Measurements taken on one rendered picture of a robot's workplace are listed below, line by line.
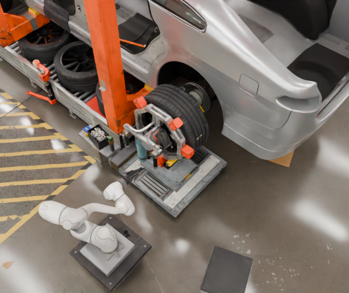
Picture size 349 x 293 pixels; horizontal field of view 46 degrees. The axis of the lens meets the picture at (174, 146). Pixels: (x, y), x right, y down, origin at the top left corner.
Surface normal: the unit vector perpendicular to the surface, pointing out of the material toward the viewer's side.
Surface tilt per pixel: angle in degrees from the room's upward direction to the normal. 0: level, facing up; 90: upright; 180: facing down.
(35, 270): 0
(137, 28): 0
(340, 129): 0
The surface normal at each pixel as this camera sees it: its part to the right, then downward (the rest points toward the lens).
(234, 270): 0.00, -0.60
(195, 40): -0.65, 0.49
